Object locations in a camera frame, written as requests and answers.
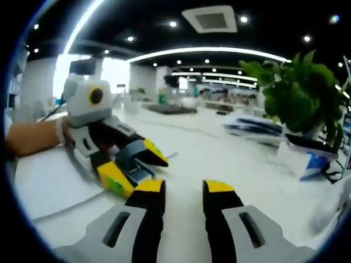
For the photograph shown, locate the stack of blue-white documents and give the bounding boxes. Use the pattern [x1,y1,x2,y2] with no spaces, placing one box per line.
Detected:
[223,115,286,144]

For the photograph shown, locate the white and blue box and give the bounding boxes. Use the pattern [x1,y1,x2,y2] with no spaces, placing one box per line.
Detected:
[278,134,339,182]

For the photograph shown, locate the person's left hand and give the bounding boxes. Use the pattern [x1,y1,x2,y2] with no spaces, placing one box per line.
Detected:
[62,118,77,148]

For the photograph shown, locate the dark grey mat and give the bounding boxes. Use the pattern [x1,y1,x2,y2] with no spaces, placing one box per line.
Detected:
[142,103,198,115]

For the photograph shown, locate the black hanging screen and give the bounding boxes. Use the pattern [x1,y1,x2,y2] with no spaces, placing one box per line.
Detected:
[70,60,97,75]

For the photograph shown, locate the curved ceiling light strip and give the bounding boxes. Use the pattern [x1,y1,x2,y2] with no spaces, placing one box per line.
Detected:
[128,46,292,64]
[63,0,106,55]

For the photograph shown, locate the white paper sheet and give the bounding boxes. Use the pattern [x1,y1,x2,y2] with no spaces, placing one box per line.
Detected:
[15,128,179,221]

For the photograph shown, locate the green potted plant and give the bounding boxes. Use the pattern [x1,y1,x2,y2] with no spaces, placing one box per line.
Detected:
[240,50,347,154]

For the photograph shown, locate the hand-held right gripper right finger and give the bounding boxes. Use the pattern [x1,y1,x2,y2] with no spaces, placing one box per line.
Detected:
[202,179,316,263]

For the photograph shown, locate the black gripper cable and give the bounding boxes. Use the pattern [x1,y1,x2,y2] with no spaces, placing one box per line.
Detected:
[37,94,68,123]

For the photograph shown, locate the ceiling air vent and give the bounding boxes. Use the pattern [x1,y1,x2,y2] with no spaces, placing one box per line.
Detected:
[180,5,238,34]

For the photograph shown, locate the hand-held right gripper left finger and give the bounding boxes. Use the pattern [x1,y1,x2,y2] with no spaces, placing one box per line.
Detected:
[54,179,167,263]

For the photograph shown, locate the black desk cables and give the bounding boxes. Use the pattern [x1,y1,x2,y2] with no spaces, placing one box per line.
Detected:
[325,161,347,185]

